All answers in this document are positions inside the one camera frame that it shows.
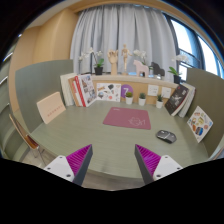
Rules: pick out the dark cover book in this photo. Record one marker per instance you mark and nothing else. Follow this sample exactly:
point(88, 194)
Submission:
point(177, 100)

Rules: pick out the pink wooden horse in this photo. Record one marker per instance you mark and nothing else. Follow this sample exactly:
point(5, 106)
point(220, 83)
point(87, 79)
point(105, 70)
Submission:
point(140, 68)

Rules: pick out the beige card board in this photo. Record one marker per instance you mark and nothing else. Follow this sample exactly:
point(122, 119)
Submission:
point(50, 107)

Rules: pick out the white card left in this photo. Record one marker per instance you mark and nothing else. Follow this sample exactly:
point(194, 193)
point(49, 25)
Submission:
point(152, 90)

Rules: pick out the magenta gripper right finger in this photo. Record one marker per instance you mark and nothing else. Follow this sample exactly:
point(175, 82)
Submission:
point(153, 166)

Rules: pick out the white card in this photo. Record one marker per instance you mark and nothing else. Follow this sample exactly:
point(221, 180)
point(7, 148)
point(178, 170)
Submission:
point(152, 90)
point(166, 92)

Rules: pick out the white card right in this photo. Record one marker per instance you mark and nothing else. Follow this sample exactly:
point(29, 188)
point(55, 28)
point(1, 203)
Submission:
point(166, 92)

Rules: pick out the small plant white pot middle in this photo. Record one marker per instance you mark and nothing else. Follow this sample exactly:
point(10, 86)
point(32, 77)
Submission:
point(142, 99)

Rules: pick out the white orchid behind horse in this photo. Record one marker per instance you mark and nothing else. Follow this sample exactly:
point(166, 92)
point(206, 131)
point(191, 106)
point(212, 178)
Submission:
point(141, 54)

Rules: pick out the wooden mannequin figure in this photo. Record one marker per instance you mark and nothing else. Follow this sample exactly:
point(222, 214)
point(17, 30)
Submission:
point(125, 53)

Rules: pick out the white illustrated book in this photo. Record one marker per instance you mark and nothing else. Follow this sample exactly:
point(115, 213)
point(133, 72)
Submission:
point(108, 92)

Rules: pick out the small plant white pot left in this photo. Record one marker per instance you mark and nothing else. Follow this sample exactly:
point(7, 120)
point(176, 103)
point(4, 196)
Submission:
point(129, 98)

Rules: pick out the white book stack left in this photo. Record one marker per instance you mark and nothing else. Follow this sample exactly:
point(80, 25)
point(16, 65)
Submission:
point(68, 97)

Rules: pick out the white orchid black pot left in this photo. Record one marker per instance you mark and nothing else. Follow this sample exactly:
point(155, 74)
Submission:
point(99, 61)

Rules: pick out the wooden hand model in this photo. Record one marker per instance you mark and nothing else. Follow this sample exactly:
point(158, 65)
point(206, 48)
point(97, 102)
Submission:
point(113, 59)

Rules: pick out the magenta mouse pad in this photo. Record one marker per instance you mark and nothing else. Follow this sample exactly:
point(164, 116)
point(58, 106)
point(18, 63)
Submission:
point(129, 118)

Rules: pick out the grey curtain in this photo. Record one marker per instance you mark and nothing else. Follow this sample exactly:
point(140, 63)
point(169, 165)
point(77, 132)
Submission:
point(109, 27)

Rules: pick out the purple round sign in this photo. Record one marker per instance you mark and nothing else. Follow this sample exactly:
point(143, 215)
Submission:
point(125, 88)

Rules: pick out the small plant white pot right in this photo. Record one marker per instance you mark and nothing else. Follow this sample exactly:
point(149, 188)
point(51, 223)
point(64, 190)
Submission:
point(159, 102)

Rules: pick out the black computer mouse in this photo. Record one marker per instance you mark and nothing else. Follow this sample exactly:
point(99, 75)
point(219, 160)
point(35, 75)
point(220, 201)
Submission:
point(166, 136)

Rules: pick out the black horse figure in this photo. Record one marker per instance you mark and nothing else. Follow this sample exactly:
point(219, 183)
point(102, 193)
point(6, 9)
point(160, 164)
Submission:
point(157, 69)

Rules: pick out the wooden chair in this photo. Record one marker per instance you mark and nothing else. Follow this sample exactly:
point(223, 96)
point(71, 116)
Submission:
point(35, 148)

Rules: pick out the colourful sticker book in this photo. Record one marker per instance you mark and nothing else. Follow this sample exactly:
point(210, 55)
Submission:
point(199, 123)

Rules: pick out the small plant white pot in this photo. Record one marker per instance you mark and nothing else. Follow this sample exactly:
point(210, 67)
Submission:
point(159, 102)
point(142, 99)
point(129, 98)

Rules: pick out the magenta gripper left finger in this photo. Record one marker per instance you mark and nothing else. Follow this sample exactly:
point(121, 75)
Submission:
point(72, 167)

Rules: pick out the red spine photo book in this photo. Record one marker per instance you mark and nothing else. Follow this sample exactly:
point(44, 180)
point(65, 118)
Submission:
point(86, 89)

